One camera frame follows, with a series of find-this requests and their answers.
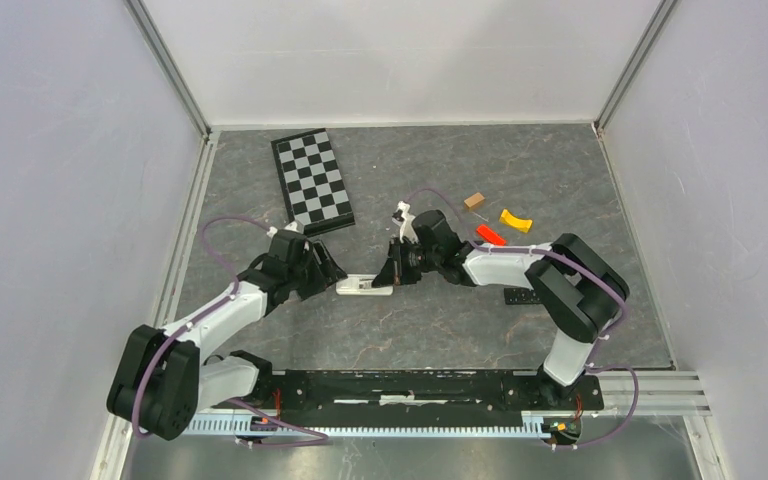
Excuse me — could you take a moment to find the yellow arch block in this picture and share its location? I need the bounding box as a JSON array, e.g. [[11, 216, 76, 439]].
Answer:
[[499, 209, 533, 234]]

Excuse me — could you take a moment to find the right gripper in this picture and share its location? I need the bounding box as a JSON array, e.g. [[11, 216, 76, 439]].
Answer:
[[374, 237, 441, 287]]

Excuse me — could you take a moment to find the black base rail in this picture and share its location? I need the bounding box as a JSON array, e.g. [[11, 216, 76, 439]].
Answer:
[[243, 369, 605, 428]]

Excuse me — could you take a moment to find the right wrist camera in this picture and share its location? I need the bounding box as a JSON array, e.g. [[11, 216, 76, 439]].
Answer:
[[392, 201, 418, 243]]

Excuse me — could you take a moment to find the black remote control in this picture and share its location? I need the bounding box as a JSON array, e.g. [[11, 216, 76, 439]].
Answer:
[[503, 287, 541, 306]]

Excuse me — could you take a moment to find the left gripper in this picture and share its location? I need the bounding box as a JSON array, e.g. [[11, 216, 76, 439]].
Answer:
[[286, 239, 347, 301]]

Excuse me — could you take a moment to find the brown wooden block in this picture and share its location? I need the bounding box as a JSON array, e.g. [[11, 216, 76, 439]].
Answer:
[[463, 192, 486, 211]]

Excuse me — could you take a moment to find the checkered chess board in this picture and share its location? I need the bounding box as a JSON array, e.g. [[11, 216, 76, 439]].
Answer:
[[271, 129, 355, 237]]

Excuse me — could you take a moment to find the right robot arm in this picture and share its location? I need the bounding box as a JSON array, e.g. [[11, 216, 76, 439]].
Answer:
[[371, 210, 629, 408]]

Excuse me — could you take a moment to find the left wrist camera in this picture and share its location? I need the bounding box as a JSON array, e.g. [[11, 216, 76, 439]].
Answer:
[[267, 221, 305, 238]]

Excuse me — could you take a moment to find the red rectangular block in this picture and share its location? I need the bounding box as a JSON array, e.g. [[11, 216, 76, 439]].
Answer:
[[475, 224, 507, 246]]

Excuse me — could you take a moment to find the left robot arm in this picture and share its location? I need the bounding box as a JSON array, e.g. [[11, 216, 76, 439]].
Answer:
[[106, 227, 348, 440]]

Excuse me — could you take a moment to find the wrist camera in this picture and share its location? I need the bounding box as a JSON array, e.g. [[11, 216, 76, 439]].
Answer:
[[392, 201, 418, 243], [267, 221, 305, 238]]

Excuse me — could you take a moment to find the white remote control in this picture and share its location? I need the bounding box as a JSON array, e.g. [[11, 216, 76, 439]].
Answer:
[[336, 274, 394, 296]]

